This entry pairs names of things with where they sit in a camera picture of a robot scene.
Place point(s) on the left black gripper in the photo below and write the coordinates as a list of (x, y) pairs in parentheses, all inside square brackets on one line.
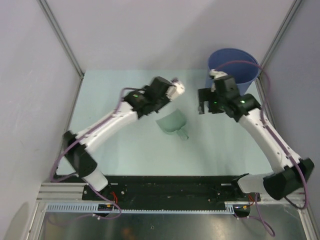
[(166, 100)]

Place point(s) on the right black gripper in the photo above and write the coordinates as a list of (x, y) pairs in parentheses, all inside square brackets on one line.
[(205, 95)]

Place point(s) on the green plastic dustpan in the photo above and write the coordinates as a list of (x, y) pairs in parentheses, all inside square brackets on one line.
[(174, 124)]

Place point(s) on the blue plastic waste bin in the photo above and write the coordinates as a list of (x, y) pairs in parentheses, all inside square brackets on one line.
[(237, 63)]

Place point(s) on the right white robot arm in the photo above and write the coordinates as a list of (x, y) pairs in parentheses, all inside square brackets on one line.
[(290, 172)]

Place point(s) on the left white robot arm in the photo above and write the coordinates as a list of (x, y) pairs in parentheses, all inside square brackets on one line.
[(133, 104)]

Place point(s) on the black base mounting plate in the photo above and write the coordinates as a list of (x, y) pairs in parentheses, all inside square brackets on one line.
[(171, 192)]

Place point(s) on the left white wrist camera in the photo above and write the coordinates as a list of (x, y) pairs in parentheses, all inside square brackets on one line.
[(176, 89)]

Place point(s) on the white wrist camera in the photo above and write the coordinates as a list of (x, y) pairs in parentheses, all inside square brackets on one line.
[(176, 89), (215, 75)]

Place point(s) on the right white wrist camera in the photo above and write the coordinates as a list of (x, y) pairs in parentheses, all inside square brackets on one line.
[(215, 75)]

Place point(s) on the right aluminium frame post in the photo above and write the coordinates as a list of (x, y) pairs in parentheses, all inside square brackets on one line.
[(289, 17)]

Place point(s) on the aluminium frame post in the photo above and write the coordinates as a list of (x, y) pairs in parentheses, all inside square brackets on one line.
[(54, 24), (289, 17)]

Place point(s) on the left aluminium frame post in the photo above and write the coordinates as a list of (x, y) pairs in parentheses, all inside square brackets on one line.
[(54, 24)]

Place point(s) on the grey slotted cable duct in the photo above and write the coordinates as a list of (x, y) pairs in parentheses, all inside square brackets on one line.
[(102, 208)]

